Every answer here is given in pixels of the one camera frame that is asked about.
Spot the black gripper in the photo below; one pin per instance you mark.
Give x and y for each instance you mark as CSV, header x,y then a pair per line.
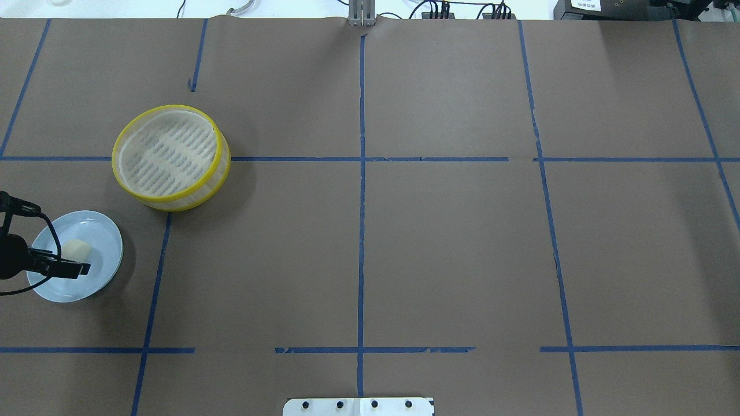
x,y
11,257

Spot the white steamed bun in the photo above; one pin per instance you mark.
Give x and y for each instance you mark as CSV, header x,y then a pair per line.
x,y
76,250

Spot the white steamer liner cloth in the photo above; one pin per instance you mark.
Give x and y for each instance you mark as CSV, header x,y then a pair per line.
x,y
170,153

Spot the yellow rimmed steamer basket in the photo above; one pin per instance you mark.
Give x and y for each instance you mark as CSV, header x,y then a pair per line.
x,y
171,157

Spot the light blue plate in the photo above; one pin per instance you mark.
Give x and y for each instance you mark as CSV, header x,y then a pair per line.
x,y
104,256

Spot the black computer box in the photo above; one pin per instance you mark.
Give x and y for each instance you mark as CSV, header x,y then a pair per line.
x,y
631,10

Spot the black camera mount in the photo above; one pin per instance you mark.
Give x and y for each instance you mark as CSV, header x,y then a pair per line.
x,y
13,206

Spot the white camera stand pillar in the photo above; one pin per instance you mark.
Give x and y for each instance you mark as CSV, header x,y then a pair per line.
x,y
360,406

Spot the aluminium frame post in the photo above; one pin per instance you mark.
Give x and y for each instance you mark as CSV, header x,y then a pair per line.
x,y
361,13

